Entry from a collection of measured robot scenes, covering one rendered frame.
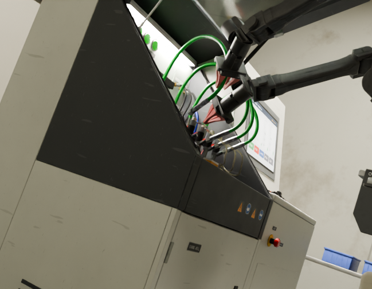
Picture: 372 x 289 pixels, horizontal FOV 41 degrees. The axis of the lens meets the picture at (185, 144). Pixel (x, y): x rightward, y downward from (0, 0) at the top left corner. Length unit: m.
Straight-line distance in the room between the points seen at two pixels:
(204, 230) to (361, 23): 3.70
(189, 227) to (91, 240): 0.29
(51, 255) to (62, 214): 0.13
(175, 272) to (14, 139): 0.75
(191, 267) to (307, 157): 3.18
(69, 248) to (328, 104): 3.52
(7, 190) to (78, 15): 0.66
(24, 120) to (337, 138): 3.25
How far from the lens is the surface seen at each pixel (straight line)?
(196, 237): 1.52
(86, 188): 1.57
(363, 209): 1.33
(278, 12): 1.55
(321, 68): 1.83
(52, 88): 1.80
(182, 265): 1.50
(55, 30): 1.91
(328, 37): 5.06
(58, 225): 1.61
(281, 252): 2.29
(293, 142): 4.73
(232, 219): 1.71
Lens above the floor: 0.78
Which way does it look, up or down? 8 degrees up
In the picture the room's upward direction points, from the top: 19 degrees clockwise
